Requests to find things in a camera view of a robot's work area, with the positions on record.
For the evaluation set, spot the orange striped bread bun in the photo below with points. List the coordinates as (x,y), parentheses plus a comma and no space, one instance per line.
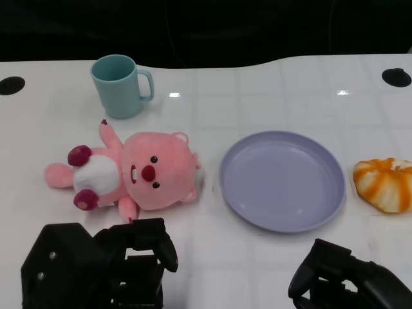
(384,185)

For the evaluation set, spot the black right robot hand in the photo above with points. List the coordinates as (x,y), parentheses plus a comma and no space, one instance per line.
(341,280)

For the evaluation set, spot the pink plush beaver doll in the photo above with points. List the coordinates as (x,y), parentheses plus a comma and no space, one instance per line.
(154,174)

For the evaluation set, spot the teal plastic mug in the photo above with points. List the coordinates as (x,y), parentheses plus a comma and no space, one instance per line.
(117,87)

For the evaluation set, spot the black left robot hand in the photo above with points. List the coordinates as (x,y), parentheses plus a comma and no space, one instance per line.
(77,264)

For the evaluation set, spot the lavender plastic plate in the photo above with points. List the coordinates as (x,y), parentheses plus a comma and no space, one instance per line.
(282,181)

